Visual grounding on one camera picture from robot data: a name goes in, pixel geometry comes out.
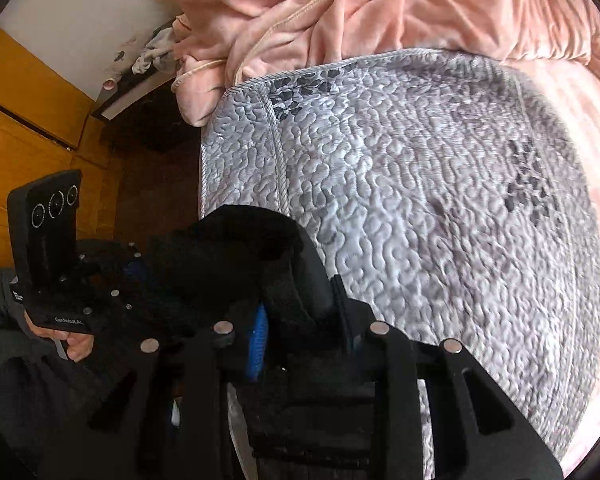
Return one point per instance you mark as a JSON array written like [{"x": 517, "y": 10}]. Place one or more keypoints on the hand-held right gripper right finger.
[{"x": 350, "y": 325}]

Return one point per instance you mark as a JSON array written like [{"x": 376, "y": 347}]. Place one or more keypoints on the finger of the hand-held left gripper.
[
  {"x": 110, "y": 305},
  {"x": 105, "y": 260}
]

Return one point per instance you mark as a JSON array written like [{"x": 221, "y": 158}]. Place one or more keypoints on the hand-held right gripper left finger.
[{"x": 257, "y": 345}]

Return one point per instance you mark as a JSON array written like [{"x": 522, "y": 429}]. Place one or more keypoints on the black quilted pants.
[{"x": 260, "y": 255}]

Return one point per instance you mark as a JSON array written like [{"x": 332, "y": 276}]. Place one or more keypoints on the person's left forearm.
[{"x": 0, "y": 305}]

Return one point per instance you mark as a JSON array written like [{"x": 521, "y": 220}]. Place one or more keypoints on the person's left hand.
[{"x": 77, "y": 346}]

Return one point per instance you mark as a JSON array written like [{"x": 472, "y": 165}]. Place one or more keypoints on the yellow wooden wardrobe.
[{"x": 30, "y": 125}]

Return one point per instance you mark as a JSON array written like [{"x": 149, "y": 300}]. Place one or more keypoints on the grey quilted bedspread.
[{"x": 405, "y": 185}]

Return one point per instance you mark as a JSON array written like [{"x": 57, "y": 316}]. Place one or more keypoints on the dark bedside table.
[{"x": 125, "y": 95}]

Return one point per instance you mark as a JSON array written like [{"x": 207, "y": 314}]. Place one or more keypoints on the grey white crumpled cloth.
[{"x": 152, "y": 52}]

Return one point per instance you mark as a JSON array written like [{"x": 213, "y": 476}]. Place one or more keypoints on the pink fleece blanket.
[{"x": 380, "y": 5}]

